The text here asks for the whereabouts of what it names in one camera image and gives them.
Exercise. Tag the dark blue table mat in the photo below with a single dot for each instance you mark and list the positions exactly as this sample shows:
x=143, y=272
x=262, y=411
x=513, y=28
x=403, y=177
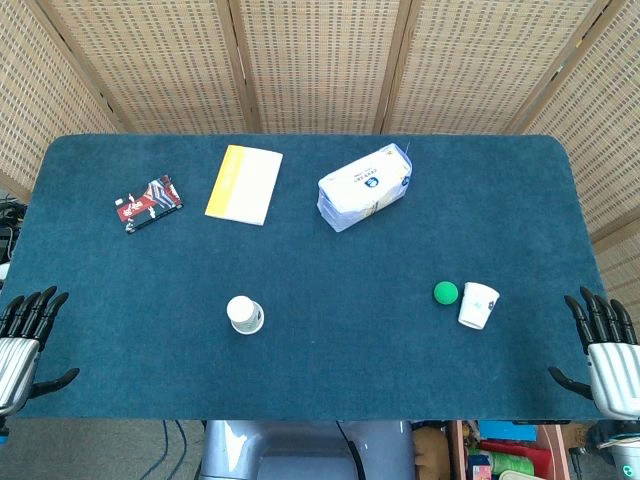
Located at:
x=350, y=260

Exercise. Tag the red black card box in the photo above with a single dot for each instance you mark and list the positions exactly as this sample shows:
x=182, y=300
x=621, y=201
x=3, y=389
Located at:
x=149, y=204

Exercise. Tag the woven folding screen panel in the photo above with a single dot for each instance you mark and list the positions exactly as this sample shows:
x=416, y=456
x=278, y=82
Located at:
x=160, y=65
x=320, y=65
x=35, y=110
x=480, y=65
x=600, y=150

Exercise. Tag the green can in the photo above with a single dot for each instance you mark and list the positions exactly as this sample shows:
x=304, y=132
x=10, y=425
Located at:
x=515, y=462

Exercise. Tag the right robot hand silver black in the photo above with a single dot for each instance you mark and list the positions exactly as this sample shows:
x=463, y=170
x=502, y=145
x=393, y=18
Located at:
x=617, y=375

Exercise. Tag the wooden storage crate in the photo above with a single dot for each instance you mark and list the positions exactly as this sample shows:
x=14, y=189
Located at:
x=505, y=450

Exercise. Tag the white tissue pack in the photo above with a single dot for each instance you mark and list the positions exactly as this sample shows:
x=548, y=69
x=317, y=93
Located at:
x=362, y=187

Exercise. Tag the grey robot torso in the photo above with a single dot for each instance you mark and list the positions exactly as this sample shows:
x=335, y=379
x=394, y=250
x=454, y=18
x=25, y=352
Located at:
x=305, y=450

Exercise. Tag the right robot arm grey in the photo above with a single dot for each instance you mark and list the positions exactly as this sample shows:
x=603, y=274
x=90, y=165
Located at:
x=625, y=450

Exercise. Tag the white paper cup blue print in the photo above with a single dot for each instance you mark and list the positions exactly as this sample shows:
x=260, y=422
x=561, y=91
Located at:
x=477, y=306

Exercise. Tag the brown plush object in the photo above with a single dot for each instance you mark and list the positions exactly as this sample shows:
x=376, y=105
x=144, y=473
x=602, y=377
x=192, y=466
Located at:
x=430, y=450

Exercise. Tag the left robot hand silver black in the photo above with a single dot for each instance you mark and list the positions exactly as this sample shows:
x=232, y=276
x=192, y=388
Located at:
x=17, y=365

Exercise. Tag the yellow white booklet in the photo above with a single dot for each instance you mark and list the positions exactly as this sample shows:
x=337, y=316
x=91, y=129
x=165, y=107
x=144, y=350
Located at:
x=245, y=184

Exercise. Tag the green ball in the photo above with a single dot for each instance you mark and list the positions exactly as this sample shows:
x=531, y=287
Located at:
x=445, y=293

